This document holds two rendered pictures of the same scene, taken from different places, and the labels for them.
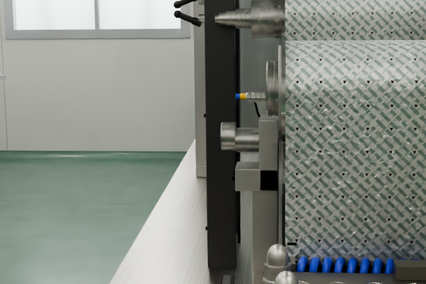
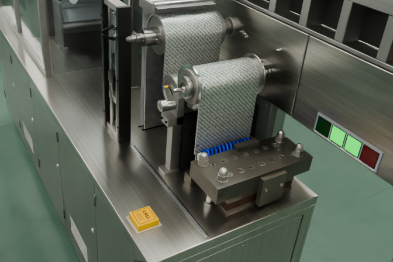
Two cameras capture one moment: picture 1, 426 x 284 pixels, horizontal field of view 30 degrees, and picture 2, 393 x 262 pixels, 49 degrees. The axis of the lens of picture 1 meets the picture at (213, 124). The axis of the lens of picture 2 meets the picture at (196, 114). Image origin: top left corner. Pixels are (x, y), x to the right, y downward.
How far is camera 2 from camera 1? 0.85 m
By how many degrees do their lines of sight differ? 42
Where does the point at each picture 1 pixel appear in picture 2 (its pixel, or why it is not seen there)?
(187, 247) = (96, 132)
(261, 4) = (149, 33)
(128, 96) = not seen: outside the picture
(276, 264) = (205, 159)
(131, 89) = not seen: outside the picture
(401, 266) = (239, 147)
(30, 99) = not seen: outside the picture
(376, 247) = (224, 139)
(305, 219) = (202, 136)
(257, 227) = (173, 137)
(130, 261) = (80, 148)
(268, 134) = (181, 103)
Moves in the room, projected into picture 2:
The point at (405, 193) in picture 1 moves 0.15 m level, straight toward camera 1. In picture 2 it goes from (234, 119) to (255, 142)
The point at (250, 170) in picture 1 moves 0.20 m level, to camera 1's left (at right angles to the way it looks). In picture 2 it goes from (173, 119) to (119, 134)
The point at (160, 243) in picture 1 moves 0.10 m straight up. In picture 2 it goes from (81, 132) to (80, 110)
